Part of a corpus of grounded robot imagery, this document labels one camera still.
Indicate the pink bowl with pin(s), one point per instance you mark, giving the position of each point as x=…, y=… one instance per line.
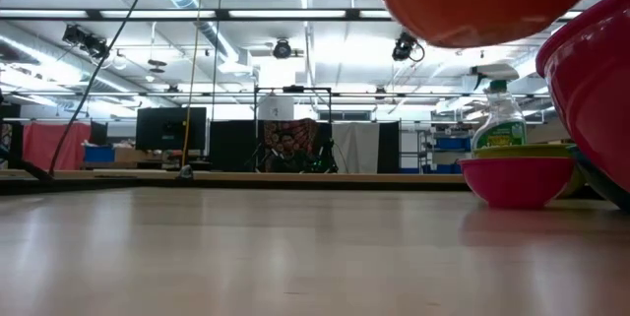
x=514, y=183

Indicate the dark teal bowl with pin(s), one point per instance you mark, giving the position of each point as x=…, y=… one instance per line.
x=588, y=178

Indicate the large red bowl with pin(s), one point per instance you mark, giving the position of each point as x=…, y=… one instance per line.
x=600, y=109

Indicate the black background robot arm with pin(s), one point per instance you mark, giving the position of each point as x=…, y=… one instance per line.
x=323, y=156

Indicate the shelf with blue bins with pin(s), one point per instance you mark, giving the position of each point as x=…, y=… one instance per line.
x=450, y=145

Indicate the patterned hanging cloth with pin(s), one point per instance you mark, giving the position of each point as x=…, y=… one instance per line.
x=300, y=131

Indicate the person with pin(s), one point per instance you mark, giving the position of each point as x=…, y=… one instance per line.
x=288, y=154

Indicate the white hanging cloth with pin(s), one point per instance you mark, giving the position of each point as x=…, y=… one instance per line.
x=355, y=147

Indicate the narrow black curtain panel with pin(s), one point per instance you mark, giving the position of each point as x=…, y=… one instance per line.
x=389, y=147

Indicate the black monitor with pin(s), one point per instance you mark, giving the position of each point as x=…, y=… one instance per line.
x=170, y=129

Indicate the cardboard box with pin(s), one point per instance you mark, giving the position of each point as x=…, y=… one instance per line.
x=132, y=154

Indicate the green cleaner spray bottle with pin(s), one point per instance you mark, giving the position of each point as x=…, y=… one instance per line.
x=502, y=126

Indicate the blue storage bin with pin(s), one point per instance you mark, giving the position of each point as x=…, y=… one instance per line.
x=98, y=153

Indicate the red cloth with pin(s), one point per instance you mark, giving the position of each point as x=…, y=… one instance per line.
x=49, y=145

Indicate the black metal stand frame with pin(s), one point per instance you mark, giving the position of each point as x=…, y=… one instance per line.
x=256, y=129

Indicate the round black ceiling camera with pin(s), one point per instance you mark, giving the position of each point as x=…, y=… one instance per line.
x=282, y=49

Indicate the black overhead frame bar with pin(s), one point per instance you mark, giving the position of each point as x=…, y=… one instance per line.
x=295, y=18

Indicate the black ceiling camera cluster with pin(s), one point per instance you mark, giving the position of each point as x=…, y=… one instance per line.
x=86, y=40

